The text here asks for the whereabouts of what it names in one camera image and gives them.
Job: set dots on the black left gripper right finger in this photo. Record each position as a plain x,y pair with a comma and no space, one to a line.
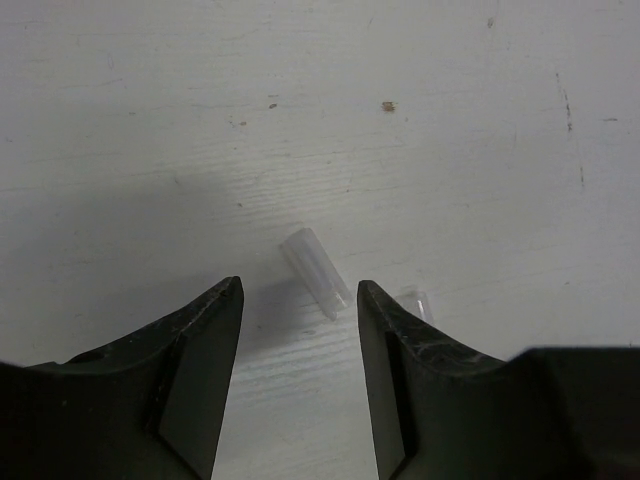
442,410

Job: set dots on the clear pen cap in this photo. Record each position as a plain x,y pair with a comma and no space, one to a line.
311,263

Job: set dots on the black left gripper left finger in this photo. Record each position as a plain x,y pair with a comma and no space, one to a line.
149,405

